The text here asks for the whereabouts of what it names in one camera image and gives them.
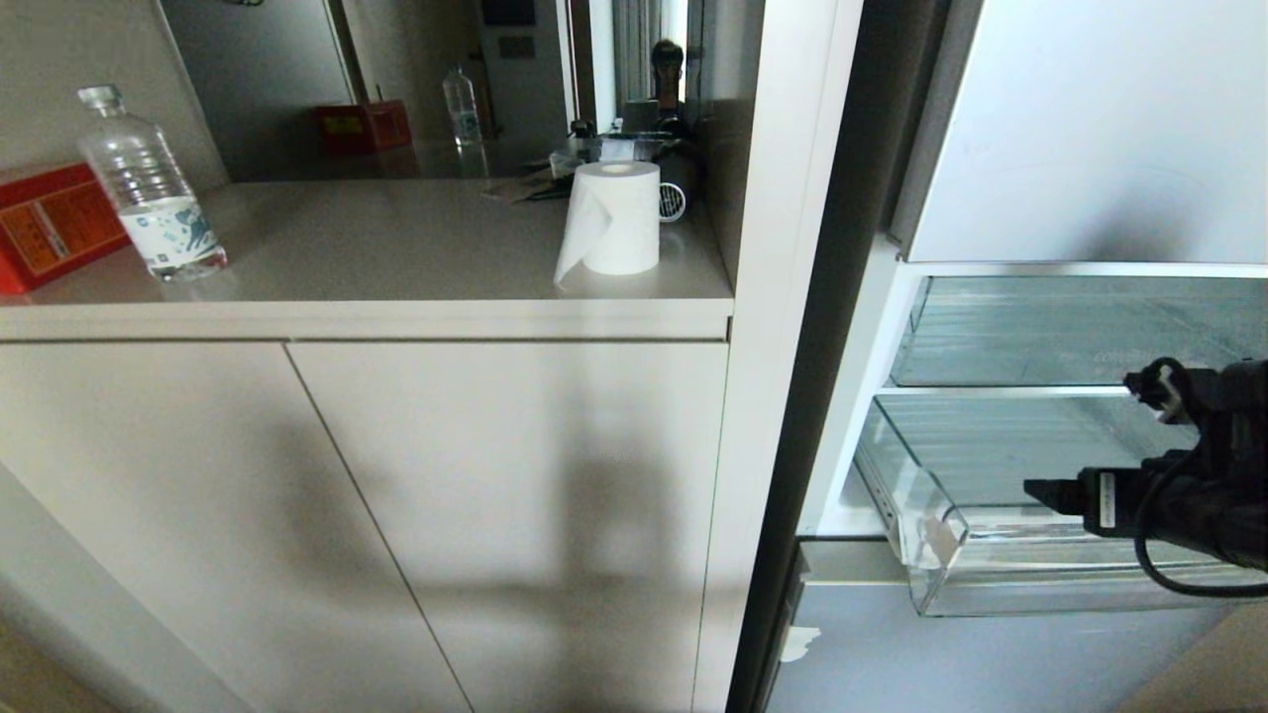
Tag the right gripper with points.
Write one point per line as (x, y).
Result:
(1174, 505)

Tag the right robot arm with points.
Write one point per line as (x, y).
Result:
(1250, 515)

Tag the glass fridge shelf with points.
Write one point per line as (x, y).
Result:
(1050, 332)

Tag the grey fridge bottom drawer front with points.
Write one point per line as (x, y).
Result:
(971, 659)

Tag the grey fridge compartment door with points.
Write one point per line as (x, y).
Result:
(1100, 129)

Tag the open refrigerator door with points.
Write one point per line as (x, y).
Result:
(892, 297)

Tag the black hair dryer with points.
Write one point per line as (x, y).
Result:
(679, 183)

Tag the beige cabinet door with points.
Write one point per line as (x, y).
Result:
(555, 475)
(178, 515)

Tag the white toilet paper roll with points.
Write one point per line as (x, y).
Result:
(619, 223)

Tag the beige cabinet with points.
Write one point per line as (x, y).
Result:
(396, 475)

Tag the clear plastic water bottle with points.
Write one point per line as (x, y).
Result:
(149, 188)

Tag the red cardboard box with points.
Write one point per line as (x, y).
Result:
(45, 228)

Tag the wall mirror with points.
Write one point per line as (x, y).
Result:
(416, 69)

